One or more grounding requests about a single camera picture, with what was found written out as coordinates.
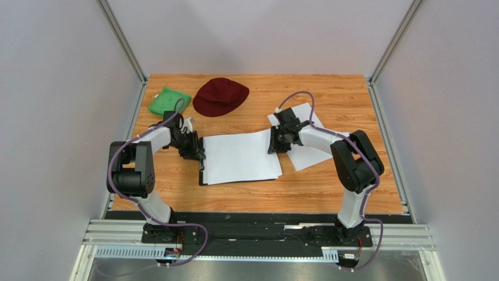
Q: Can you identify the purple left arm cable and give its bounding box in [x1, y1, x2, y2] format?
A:
[93, 97, 209, 273]

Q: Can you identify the black clipboard folder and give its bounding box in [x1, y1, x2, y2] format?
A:
[198, 136, 278, 187]

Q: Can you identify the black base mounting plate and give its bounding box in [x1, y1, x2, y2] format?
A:
[104, 210, 414, 258]

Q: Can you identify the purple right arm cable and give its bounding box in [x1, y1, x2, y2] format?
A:
[275, 90, 385, 272]

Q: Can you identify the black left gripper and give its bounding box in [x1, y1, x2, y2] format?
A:
[170, 130, 206, 161]

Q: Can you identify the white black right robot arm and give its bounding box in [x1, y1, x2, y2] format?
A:
[268, 108, 384, 245]

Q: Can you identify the green folded cloth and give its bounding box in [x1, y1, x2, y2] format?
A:
[148, 87, 192, 117]

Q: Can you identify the white paper sheet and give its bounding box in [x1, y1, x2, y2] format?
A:
[267, 102, 350, 172]
[203, 129, 283, 186]

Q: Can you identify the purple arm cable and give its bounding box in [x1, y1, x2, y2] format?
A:
[93, 97, 209, 273]
[275, 90, 385, 272]

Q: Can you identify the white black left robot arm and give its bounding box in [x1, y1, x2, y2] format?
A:
[106, 111, 206, 243]

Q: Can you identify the aluminium frame rail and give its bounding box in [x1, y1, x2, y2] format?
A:
[71, 220, 445, 280]

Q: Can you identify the dark red cap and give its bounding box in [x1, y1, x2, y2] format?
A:
[192, 77, 250, 117]

